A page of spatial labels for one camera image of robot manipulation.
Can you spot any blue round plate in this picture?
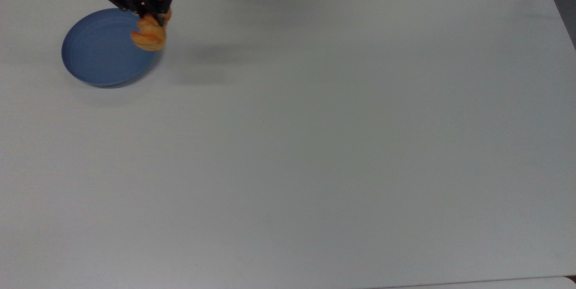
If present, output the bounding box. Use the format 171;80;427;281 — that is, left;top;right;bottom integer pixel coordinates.
61;8;159;87

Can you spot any orange braided bread loaf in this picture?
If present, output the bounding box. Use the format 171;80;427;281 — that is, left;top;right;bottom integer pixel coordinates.
130;10;172;52

